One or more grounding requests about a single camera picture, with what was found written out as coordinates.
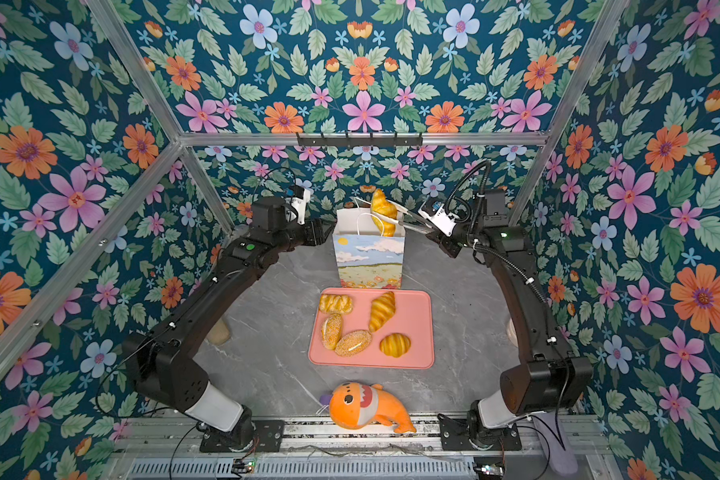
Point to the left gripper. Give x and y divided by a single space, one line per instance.
314 231

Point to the landscape print paper bag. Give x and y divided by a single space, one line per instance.
365 259

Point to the lavender cylinder object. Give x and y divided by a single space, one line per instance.
560 452

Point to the orange shark plush toy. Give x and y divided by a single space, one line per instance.
354 405

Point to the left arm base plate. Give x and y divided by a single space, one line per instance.
247 436

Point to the pink plastic tray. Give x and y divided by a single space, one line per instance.
413 319

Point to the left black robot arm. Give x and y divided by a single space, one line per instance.
160 364

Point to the black hook rail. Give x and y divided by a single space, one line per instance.
347 140

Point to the cream round alarm clock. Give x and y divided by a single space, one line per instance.
511 333

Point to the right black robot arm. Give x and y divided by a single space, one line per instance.
550 376

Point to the sugared cream fake bun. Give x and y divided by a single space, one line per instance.
353 343

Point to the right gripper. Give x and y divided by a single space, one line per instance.
446 243

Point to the braided glazed fake bread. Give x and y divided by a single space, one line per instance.
335 304

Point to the upright sugared fake bun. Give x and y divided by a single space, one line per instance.
331 331

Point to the fake croissant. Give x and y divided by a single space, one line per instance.
383 308
380 204

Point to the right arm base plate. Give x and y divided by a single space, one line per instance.
463 434

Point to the round ridged fake bread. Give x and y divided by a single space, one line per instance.
395 345

